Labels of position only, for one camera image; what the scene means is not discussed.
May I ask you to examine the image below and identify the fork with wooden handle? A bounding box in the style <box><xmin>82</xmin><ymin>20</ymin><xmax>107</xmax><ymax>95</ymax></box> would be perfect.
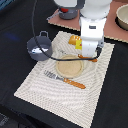
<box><xmin>44</xmin><ymin>70</ymin><xmax>86</xmax><ymax>89</ymax></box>

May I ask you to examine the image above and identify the red toy tomato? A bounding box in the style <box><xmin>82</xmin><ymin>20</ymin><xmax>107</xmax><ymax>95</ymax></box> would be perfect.
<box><xmin>61</xmin><ymin>8</ymin><xmax>68</xmax><ymax>13</ymax></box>

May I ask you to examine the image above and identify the yellow butter box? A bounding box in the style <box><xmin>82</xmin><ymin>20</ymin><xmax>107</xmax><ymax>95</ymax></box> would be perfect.
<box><xmin>75</xmin><ymin>38</ymin><xmax>82</xmax><ymax>50</ymax></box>

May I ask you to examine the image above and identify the grey saucepan with handle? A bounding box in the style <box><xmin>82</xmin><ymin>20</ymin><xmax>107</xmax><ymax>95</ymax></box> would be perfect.
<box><xmin>48</xmin><ymin>8</ymin><xmax>78</xmax><ymax>20</ymax></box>

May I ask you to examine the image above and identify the orange toy bread loaf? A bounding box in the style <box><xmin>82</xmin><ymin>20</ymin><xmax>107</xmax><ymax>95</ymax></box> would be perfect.
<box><xmin>68</xmin><ymin>35</ymin><xmax>81</xmax><ymax>45</ymax></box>

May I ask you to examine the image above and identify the woven beige placemat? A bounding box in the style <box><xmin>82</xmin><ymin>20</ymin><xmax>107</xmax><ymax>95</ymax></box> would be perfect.
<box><xmin>13</xmin><ymin>30</ymin><xmax>116</xmax><ymax>128</ymax></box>

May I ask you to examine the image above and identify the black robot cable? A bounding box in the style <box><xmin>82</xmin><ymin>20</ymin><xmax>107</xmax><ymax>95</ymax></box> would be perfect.
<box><xmin>31</xmin><ymin>0</ymin><xmax>103</xmax><ymax>62</ymax></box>

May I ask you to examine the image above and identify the grey cooking pot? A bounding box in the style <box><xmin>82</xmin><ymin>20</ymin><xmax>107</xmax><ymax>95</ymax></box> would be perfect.
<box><xmin>27</xmin><ymin>31</ymin><xmax>52</xmax><ymax>61</ymax></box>

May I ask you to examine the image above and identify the knife with wooden handle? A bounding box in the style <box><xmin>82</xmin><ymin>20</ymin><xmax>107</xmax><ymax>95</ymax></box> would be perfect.
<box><xmin>58</xmin><ymin>48</ymin><xmax>99</xmax><ymax>63</ymax></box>

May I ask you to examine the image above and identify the round wooden plate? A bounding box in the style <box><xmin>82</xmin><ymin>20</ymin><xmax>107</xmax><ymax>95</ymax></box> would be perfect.
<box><xmin>56</xmin><ymin>55</ymin><xmax>84</xmax><ymax>78</ymax></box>

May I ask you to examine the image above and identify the white toy fish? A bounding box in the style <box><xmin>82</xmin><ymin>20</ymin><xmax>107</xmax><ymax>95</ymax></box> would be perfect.
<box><xmin>32</xmin><ymin>48</ymin><xmax>48</xmax><ymax>54</ymax></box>

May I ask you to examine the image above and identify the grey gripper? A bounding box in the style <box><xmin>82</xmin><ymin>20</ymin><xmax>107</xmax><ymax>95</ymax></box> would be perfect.
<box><xmin>82</xmin><ymin>37</ymin><xmax>104</xmax><ymax>57</ymax></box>

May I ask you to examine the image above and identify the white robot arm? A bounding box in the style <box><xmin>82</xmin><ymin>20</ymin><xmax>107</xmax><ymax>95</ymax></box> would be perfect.
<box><xmin>54</xmin><ymin>0</ymin><xmax>112</xmax><ymax>57</ymax></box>

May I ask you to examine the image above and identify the cream bowl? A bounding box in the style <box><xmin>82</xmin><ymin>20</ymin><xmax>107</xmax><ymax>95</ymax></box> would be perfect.
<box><xmin>116</xmin><ymin>4</ymin><xmax>128</xmax><ymax>31</ymax></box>

